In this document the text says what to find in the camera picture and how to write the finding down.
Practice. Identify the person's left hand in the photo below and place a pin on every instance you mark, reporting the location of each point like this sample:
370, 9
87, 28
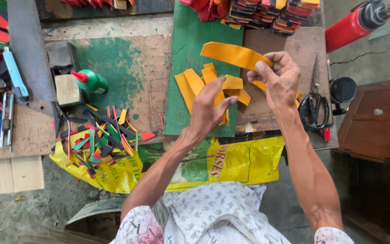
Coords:
205, 113

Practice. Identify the person's right hand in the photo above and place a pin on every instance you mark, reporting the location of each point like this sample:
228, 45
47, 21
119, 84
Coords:
283, 84

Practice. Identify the person's right fingers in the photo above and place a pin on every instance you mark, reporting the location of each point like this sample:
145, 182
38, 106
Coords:
266, 61

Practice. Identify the long orange foam strip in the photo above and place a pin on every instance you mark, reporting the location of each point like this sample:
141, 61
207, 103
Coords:
232, 54

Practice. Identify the brown wooden board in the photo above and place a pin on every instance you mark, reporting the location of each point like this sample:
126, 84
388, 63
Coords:
296, 40

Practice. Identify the stacks of multicoloured foam pieces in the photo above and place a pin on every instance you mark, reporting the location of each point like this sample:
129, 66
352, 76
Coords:
273, 15

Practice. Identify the pile of orange foam pieces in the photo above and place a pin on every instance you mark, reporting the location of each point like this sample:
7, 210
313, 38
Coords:
191, 84

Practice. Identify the green painted board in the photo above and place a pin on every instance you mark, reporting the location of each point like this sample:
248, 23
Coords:
188, 44

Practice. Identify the heap of red orange foam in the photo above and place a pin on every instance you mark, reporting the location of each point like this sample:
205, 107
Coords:
205, 7

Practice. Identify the black round lid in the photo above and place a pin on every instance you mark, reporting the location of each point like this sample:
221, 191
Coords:
342, 90

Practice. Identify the red cylinder with black cap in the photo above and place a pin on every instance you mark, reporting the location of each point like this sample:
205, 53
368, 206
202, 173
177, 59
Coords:
347, 28

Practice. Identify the small red piece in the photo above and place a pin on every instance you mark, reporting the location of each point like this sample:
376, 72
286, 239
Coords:
327, 134

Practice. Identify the yellow green woven sack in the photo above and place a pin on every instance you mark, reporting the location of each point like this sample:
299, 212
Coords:
242, 159

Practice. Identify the teal strip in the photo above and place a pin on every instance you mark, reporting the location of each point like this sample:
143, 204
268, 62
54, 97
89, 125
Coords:
389, 31

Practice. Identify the brown wooden cabinet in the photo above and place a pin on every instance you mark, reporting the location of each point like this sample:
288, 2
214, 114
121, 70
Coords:
374, 128

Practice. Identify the person's white patterned clothing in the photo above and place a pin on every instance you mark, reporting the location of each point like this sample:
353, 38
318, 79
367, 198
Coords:
215, 217

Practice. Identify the green glue bottle red tip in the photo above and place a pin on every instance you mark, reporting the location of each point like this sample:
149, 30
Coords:
93, 82

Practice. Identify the pile of coloured foam scraps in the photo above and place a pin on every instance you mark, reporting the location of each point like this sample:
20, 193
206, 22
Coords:
103, 139

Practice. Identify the pale wooden block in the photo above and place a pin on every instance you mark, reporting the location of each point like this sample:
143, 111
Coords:
68, 89

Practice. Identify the dark grey block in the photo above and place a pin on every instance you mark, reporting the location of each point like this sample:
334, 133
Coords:
59, 54

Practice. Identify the cardboard box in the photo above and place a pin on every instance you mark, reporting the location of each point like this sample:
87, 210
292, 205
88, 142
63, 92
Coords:
96, 210

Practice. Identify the grey hand saw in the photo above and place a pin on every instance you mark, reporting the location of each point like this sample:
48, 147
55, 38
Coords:
29, 54

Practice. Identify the light blue utility knife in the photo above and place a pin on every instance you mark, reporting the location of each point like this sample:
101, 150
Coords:
14, 73

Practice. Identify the metal utility knife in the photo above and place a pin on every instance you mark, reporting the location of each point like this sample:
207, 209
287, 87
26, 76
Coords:
7, 118

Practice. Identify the flat cardboard sheet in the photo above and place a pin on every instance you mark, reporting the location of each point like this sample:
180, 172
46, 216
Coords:
8, 176

